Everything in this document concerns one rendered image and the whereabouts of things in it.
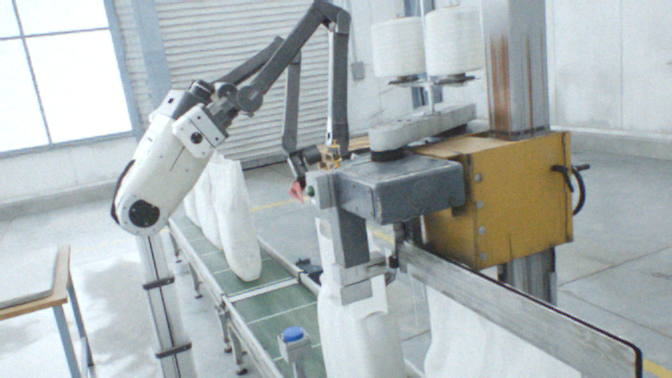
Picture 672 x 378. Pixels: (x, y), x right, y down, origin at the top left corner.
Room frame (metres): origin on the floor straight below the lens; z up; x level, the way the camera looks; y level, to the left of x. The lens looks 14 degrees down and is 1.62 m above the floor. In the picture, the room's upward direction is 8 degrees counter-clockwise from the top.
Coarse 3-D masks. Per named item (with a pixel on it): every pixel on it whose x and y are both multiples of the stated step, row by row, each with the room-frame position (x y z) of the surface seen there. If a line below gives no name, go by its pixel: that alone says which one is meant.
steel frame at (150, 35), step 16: (144, 0) 8.19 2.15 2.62; (144, 16) 8.17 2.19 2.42; (416, 16) 9.79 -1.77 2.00; (144, 32) 8.16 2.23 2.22; (160, 32) 8.24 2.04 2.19; (144, 48) 8.14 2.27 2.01; (160, 48) 8.22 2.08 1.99; (144, 64) 8.13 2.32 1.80; (160, 64) 8.20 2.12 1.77; (160, 80) 8.19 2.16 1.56; (432, 80) 9.85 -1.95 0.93; (160, 96) 8.17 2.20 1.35; (416, 96) 10.18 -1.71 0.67
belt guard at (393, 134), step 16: (416, 112) 1.69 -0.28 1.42; (448, 112) 1.61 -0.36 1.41; (464, 112) 1.68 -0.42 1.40; (384, 128) 1.45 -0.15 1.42; (400, 128) 1.44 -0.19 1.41; (416, 128) 1.49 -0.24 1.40; (432, 128) 1.55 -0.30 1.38; (448, 128) 1.61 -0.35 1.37; (384, 144) 1.42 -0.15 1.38; (400, 144) 1.44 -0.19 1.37
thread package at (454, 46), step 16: (432, 16) 1.43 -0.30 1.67; (448, 16) 1.41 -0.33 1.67; (464, 16) 1.41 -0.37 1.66; (432, 32) 1.44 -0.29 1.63; (448, 32) 1.41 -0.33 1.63; (464, 32) 1.40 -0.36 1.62; (480, 32) 1.44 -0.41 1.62; (432, 48) 1.44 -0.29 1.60; (448, 48) 1.41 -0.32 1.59; (464, 48) 1.40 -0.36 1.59; (480, 48) 1.43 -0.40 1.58; (432, 64) 1.44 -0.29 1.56; (448, 64) 1.41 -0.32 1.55; (464, 64) 1.40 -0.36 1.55; (480, 64) 1.42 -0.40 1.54
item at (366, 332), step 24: (336, 288) 1.73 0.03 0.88; (384, 288) 1.57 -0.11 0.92; (336, 312) 1.75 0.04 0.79; (360, 312) 1.64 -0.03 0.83; (384, 312) 1.59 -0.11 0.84; (336, 336) 1.75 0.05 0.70; (360, 336) 1.61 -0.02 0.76; (384, 336) 1.60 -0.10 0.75; (336, 360) 1.76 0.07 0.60; (360, 360) 1.62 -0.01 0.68; (384, 360) 1.60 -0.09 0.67
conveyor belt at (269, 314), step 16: (288, 288) 2.98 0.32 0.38; (304, 288) 2.95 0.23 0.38; (240, 304) 2.86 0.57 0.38; (256, 304) 2.83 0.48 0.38; (272, 304) 2.80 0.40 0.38; (288, 304) 2.77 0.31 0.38; (304, 304) 2.74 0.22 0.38; (256, 320) 2.63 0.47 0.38; (272, 320) 2.61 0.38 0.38; (288, 320) 2.58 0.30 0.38; (304, 320) 2.56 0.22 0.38; (272, 336) 2.44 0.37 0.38; (272, 352) 2.29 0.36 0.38; (320, 352) 2.23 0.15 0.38; (288, 368) 2.14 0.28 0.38; (320, 368) 2.10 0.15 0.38
